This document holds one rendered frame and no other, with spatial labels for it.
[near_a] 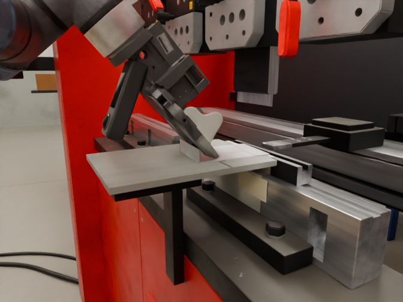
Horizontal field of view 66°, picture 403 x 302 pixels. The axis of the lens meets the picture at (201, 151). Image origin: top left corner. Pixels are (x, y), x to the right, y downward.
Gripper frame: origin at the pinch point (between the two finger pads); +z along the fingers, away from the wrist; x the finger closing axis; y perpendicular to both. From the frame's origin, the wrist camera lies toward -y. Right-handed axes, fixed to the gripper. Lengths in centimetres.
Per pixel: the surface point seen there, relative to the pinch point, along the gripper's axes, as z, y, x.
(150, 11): -19, 21, 43
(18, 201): 34, -115, 260
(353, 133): 18.4, 23.9, -4.0
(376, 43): 23, 59, 17
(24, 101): -23, -101, 705
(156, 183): -5.7, -8.6, -8.9
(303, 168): 9.3, 8.4, -10.5
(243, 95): 0.4, 13.6, 4.6
